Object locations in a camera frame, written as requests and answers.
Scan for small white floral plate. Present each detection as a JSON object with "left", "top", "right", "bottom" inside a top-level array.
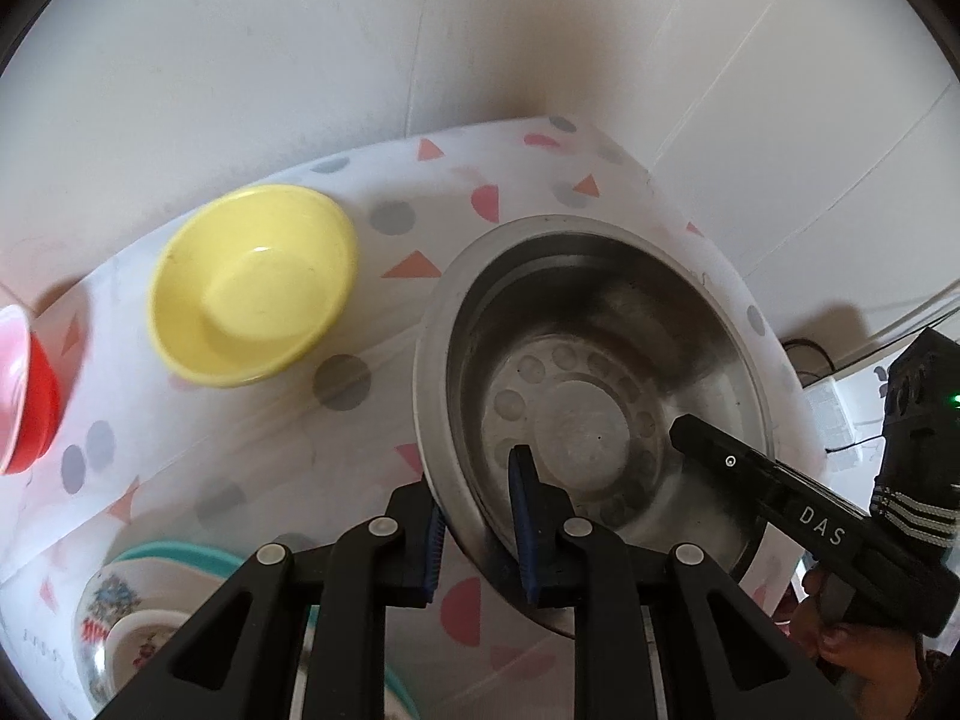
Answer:
[{"left": 104, "top": 610, "right": 189, "bottom": 697}]

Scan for teal plastic plate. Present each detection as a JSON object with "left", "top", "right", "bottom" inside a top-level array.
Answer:
[{"left": 112, "top": 539, "right": 420, "bottom": 718}]

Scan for stainless steel bowl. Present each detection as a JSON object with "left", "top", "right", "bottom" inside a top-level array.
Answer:
[{"left": 413, "top": 215, "right": 773, "bottom": 610}]

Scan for red plastic bowl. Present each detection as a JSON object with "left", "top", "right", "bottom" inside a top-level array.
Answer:
[{"left": 0, "top": 304, "right": 60, "bottom": 476}]

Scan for large white patterned plate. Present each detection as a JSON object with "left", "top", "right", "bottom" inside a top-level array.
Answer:
[{"left": 73, "top": 559, "right": 224, "bottom": 713}]

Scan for person's right hand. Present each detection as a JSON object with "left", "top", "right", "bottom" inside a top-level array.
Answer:
[{"left": 789, "top": 569, "right": 923, "bottom": 718}]

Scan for patterned white tablecloth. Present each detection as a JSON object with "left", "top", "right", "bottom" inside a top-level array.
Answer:
[{"left": 2, "top": 115, "right": 825, "bottom": 718}]

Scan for yellow plastic bowl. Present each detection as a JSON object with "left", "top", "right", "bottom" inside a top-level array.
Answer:
[{"left": 148, "top": 184, "right": 359, "bottom": 388}]

